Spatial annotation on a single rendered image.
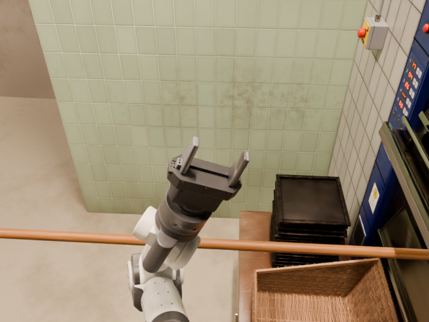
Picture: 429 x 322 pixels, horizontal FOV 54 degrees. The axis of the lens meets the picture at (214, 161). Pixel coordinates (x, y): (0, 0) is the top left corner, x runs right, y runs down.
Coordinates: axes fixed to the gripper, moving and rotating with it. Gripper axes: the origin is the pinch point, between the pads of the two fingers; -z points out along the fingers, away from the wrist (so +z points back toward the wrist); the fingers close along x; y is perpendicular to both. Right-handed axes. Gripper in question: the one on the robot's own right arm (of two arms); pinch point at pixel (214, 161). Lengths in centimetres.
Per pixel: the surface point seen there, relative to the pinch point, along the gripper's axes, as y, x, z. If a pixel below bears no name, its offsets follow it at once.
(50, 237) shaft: 23, 22, 70
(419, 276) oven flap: 18, -88, 42
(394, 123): 64, -78, 21
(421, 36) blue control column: 70, -67, -7
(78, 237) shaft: 23, 15, 67
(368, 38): 105, -74, 13
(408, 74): 68, -72, 5
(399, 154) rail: 34, -60, 12
